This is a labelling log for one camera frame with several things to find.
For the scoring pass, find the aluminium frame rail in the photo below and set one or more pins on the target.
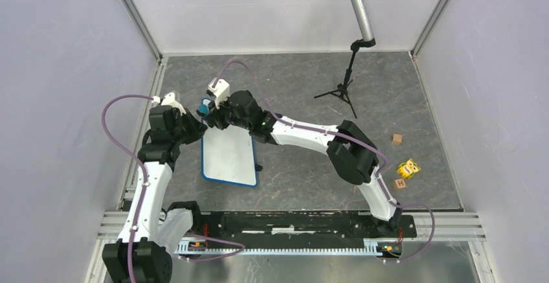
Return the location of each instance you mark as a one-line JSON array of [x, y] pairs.
[[412, 225]]

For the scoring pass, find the blue framed whiteboard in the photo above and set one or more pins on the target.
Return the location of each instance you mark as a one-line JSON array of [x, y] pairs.
[[228, 156]]

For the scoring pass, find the black tripod stand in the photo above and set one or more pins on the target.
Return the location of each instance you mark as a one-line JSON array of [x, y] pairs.
[[341, 91]]

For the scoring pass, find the yellow toy block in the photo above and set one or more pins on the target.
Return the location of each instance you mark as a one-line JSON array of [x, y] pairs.
[[408, 169]]

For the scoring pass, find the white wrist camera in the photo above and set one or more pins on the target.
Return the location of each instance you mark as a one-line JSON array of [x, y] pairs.
[[170, 99], [218, 90]]

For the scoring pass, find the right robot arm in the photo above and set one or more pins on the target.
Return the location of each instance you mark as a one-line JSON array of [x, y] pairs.
[[352, 154]]

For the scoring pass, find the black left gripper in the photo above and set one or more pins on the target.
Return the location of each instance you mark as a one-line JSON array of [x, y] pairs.
[[198, 128]]

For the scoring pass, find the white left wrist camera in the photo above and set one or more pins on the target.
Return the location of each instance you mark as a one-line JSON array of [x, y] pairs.
[[170, 99]]

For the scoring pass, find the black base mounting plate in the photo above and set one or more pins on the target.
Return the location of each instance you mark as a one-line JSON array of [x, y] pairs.
[[289, 241]]

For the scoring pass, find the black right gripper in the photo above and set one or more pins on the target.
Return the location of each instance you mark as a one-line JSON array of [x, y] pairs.
[[217, 118]]

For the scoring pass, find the wooden letter H cube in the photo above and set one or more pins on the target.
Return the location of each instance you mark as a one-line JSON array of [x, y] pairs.
[[400, 184]]

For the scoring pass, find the blue whiteboard eraser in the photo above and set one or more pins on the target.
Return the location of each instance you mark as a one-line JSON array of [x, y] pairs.
[[203, 110]]

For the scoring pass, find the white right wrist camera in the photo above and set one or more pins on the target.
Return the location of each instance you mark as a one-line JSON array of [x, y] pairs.
[[218, 90]]

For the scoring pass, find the small wooden cube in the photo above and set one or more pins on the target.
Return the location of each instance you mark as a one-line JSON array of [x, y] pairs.
[[396, 139]]

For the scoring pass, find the slotted cable duct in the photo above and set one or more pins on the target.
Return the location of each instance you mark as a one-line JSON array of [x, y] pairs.
[[367, 248]]

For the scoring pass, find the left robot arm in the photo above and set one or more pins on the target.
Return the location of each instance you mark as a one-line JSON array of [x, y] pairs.
[[144, 248]]

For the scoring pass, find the silver pole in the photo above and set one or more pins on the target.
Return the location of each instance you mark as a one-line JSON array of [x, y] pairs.
[[363, 21]]

